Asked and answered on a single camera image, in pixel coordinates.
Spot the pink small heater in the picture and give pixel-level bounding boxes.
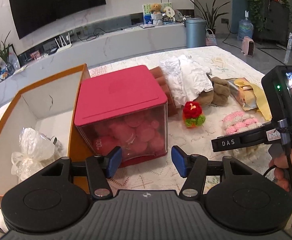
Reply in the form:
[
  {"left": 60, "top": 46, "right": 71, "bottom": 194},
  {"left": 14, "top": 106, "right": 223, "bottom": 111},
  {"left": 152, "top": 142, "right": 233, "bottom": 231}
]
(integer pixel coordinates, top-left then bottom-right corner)
[{"left": 241, "top": 36, "right": 255, "bottom": 56}]

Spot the grey blue trash bin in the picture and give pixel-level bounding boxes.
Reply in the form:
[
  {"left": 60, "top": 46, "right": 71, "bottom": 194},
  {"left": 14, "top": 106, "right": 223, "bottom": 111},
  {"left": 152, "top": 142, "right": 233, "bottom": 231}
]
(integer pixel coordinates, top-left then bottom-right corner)
[{"left": 186, "top": 18, "right": 206, "bottom": 48}]

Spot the woven pink basket bag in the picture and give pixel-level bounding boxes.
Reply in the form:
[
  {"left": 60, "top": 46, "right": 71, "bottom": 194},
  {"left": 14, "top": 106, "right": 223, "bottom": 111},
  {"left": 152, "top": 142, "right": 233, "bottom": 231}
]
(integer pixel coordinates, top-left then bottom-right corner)
[{"left": 206, "top": 28, "right": 217, "bottom": 46}]

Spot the hanging ivy plant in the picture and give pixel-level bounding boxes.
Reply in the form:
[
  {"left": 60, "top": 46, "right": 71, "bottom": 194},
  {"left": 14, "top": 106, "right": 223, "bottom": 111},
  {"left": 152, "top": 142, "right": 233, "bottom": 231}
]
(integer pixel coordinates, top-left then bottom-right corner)
[{"left": 232, "top": 0, "right": 292, "bottom": 32}]

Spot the brown plush towel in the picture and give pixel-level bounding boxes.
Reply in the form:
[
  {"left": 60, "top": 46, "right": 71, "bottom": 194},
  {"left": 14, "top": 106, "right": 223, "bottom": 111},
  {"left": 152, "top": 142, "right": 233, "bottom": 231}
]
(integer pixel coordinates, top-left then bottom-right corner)
[{"left": 195, "top": 77, "right": 231, "bottom": 106}]

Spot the brown sponge stack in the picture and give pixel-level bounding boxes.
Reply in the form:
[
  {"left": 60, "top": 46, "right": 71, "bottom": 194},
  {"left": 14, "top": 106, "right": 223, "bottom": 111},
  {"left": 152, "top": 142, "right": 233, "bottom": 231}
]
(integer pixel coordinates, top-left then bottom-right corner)
[{"left": 150, "top": 67, "right": 177, "bottom": 117}]

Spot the pink white knitted item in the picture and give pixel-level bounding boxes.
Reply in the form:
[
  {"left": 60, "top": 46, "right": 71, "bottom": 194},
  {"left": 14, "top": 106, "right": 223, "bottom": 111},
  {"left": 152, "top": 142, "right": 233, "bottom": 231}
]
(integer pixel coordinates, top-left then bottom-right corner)
[{"left": 222, "top": 111, "right": 260, "bottom": 135}]

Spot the white wifi router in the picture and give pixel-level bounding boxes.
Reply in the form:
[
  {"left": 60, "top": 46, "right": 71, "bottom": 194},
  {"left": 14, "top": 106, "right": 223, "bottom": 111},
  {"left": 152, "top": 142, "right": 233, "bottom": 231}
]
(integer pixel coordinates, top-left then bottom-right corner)
[{"left": 55, "top": 33, "right": 72, "bottom": 53}]

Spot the clear plastic bag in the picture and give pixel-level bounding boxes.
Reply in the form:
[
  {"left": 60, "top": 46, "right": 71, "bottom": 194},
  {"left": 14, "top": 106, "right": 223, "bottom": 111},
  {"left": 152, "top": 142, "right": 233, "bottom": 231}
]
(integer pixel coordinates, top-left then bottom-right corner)
[{"left": 11, "top": 127, "right": 67, "bottom": 183}]

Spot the yellow silver snack bag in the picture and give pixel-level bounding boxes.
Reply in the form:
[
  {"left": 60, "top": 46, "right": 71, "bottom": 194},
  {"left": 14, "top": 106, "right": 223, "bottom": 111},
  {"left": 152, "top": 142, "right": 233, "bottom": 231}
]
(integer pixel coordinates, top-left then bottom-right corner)
[{"left": 227, "top": 78, "right": 257, "bottom": 111}]

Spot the red green crochet flower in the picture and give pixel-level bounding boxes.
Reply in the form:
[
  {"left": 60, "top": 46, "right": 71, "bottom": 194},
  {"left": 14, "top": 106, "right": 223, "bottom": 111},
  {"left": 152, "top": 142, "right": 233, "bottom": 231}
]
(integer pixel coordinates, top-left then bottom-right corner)
[{"left": 182, "top": 101, "right": 206, "bottom": 128}]

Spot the white marble tv console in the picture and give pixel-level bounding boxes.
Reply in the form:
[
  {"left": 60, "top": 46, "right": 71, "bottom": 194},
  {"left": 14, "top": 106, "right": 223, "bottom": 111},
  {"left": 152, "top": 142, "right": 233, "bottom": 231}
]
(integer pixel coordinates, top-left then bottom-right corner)
[{"left": 0, "top": 23, "right": 186, "bottom": 106}]

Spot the large water bottle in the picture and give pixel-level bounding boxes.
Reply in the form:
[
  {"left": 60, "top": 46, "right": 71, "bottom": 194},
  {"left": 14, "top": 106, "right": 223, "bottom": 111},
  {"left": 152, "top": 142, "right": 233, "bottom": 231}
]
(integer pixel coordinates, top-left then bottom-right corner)
[{"left": 237, "top": 10, "right": 254, "bottom": 41}]

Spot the red lidded clear box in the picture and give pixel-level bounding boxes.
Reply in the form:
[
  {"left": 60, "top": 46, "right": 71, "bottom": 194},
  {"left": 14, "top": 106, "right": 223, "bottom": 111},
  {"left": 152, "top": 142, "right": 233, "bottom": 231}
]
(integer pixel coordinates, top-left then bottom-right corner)
[{"left": 74, "top": 65, "right": 168, "bottom": 167}]

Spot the black wall television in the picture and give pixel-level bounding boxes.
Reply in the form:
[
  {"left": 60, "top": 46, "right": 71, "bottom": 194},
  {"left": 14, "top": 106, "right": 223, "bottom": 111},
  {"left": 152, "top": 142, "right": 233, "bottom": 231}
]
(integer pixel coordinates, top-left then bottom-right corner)
[{"left": 9, "top": 0, "right": 106, "bottom": 38}]

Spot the orange cardboard storage box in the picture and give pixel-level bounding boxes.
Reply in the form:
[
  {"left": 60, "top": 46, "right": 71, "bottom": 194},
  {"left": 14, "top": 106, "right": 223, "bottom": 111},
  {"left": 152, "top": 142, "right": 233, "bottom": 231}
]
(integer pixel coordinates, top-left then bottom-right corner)
[{"left": 0, "top": 64, "right": 92, "bottom": 206}]

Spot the person's right hand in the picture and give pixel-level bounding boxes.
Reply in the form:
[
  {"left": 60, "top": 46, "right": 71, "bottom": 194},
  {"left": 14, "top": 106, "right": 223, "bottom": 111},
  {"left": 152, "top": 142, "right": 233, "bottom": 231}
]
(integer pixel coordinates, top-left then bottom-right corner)
[{"left": 269, "top": 151, "right": 292, "bottom": 192}]

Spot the white cloth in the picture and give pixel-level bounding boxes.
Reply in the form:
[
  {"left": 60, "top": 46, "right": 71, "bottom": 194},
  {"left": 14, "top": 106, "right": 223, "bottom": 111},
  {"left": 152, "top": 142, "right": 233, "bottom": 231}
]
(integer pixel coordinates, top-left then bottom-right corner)
[{"left": 160, "top": 55, "right": 213, "bottom": 108}]

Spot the teddy bear bouquet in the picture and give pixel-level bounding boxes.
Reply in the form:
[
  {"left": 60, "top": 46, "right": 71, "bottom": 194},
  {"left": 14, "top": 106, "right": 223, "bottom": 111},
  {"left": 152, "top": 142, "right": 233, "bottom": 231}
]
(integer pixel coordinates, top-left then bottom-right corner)
[{"left": 149, "top": 3, "right": 163, "bottom": 26}]

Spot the tall green floor plant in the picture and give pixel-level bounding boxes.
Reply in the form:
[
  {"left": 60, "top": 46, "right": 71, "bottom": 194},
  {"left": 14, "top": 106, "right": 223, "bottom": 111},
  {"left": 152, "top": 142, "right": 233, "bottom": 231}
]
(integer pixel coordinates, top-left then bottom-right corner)
[{"left": 189, "top": 0, "right": 230, "bottom": 34}]

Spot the black action camera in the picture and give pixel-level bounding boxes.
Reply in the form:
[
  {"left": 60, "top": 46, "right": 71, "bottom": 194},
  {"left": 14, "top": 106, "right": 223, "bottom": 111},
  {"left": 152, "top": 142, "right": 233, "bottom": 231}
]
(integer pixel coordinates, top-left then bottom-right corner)
[{"left": 262, "top": 66, "right": 292, "bottom": 130}]

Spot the green plant in glass vase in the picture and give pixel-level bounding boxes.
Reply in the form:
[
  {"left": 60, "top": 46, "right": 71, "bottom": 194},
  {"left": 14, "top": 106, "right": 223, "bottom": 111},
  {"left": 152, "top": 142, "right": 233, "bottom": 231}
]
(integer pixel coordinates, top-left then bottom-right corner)
[{"left": 0, "top": 31, "right": 15, "bottom": 79}]

